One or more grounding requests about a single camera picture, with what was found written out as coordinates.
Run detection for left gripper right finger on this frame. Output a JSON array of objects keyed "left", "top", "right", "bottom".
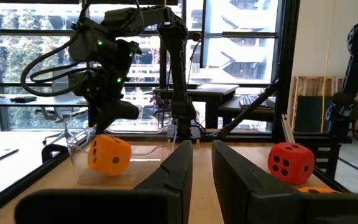
[{"left": 211, "top": 139, "right": 358, "bottom": 224}]

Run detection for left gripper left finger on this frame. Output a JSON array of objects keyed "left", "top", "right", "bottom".
[{"left": 14, "top": 139, "right": 194, "bottom": 224}]

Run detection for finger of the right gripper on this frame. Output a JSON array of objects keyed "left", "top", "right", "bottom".
[
  {"left": 86, "top": 104, "right": 98, "bottom": 129},
  {"left": 95, "top": 98, "right": 140, "bottom": 135}
]

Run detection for large orange foam die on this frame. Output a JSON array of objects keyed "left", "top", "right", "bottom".
[
  {"left": 297, "top": 185, "right": 342, "bottom": 195},
  {"left": 87, "top": 134, "right": 132, "bottom": 177}
]

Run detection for large red foam die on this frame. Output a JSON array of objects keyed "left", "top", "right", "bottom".
[{"left": 267, "top": 142, "right": 316, "bottom": 186}]

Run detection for clear plastic container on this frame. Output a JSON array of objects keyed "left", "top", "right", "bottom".
[{"left": 66, "top": 123, "right": 178, "bottom": 187}]

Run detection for office chair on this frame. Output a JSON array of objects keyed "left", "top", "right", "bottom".
[{"left": 35, "top": 77, "right": 90, "bottom": 146}]

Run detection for dark long table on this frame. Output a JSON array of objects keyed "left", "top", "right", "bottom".
[{"left": 0, "top": 95, "right": 88, "bottom": 162}]

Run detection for flat black device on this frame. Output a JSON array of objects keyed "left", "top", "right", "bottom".
[{"left": 10, "top": 95, "right": 37, "bottom": 104}]

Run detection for black keyboard tray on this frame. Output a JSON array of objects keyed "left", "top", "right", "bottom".
[{"left": 218, "top": 96, "right": 276, "bottom": 123}]

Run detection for black desk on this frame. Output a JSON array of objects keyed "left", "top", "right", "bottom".
[{"left": 152, "top": 83, "right": 241, "bottom": 130}]

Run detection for black keyboard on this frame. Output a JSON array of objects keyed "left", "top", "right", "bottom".
[{"left": 239, "top": 94, "right": 276, "bottom": 110}]

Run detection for dark panel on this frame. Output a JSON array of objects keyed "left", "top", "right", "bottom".
[{"left": 295, "top": 95, "right": 332, "bottom": 133}]

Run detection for wooden boards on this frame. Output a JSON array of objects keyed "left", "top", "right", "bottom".
[{"left": 292, "top": 76, "right": 344, "bottom": 133}]

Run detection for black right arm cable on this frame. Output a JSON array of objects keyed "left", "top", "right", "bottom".
[{"left": 20, "top": 0, "right": 91, "bottom": 98}]

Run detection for black window frame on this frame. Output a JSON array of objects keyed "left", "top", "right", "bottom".
[{"left": 0, "top": 0, "right": 280, "bottom": 131}]

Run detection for yellow cable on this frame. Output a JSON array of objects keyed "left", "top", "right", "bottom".
[{"left": 320, "top": 0, "right": 337, "bottom": 133}]

